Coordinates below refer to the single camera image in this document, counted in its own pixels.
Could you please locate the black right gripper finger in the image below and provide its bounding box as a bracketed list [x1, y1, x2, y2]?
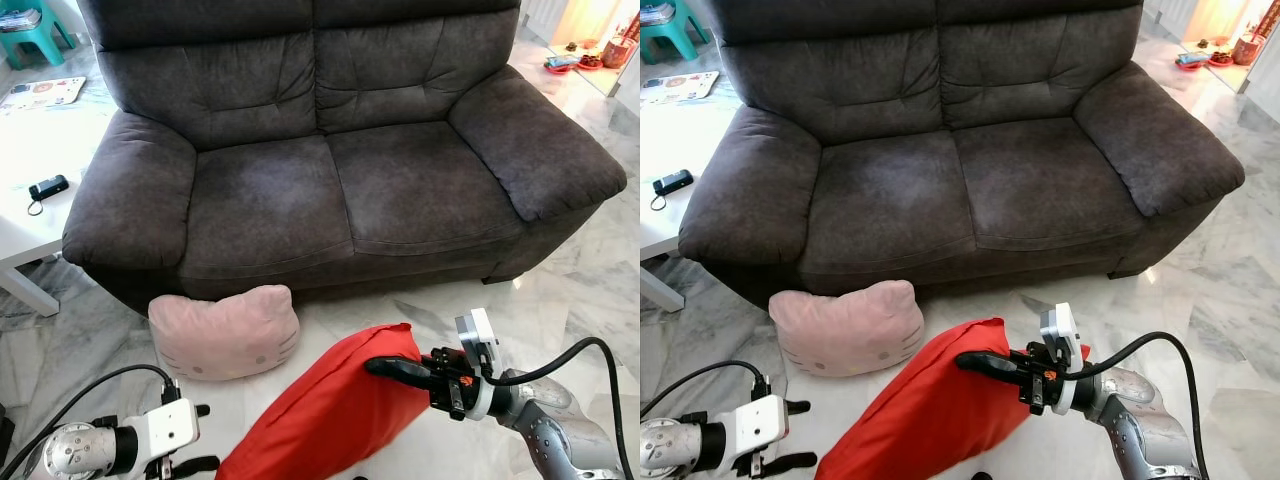
[365, 355, 437, 387]
[955, 350, 1024, 382]

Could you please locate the pink cat face pillow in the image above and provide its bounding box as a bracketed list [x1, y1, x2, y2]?
[148, 285, 301, 382]
[768, 280, 926, 378]

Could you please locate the dark grey two-seat sofa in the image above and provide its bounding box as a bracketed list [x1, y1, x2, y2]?
[678, 0, 1248, 309]
[62, 0, 629, 316]

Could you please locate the white low table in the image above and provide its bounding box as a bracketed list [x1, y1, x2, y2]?
[640, 95, 736, 313]
[0, 98, 119, 319]

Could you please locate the white printed booklet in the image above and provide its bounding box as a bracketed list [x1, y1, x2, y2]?
[0, 77, 87, 113]
[640, 71, 720, 107]

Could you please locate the teal plastic stool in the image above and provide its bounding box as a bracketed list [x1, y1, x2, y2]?
[0, 0, 79, 71]
[640, 0, 711, 66]

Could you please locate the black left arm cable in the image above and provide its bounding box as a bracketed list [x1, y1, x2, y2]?
[640, 360, 773, 421]
[0, 364, 183, 480]

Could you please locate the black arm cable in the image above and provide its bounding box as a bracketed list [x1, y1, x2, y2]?
[485, 337, 637, 480]
[0, 364, 183, 480]
[1068, 332, 1211, 480]
[640, 360, 773, 421]

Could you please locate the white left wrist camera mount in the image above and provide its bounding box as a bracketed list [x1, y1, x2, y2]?
[717, 393, 789, 461]
[130, 398, 199, 463]

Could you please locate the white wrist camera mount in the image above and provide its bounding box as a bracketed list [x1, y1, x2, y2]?
[1040, 303, 1087, 416]
[455, 308, 501, 421]
[130, 398, 199, 463]
[717, 393, 789, 461]

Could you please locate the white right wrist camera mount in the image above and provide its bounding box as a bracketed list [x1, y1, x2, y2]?
[455, 308, 501, 421]
[1040, 303, 1087, 416]

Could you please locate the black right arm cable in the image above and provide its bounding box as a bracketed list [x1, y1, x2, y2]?
[1068, 332, 1211, 480]
[485, 337, 637, 480]

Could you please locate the small black device with strap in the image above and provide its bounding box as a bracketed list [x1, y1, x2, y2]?
[650, 169, 694, 212]
[27, 175, 71, 217]

